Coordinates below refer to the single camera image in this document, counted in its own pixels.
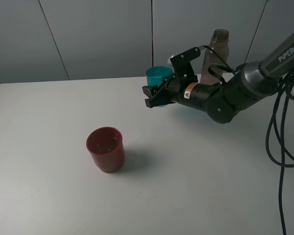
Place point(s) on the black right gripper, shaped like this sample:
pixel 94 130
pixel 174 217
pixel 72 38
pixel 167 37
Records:
pixel 168 93

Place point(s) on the teal translucent plastic cup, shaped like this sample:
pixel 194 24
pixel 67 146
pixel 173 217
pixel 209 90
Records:
pixel 158 75

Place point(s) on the brown translucent water bottle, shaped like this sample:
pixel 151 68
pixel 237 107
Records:
pixel 219 44

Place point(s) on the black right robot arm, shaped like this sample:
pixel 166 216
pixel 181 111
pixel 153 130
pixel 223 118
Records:
pixel 251 83

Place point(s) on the red plastic cup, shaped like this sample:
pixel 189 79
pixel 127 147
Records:
pixel 105 145

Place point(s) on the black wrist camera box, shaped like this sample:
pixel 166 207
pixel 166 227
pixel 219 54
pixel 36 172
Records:
pixel 182 67

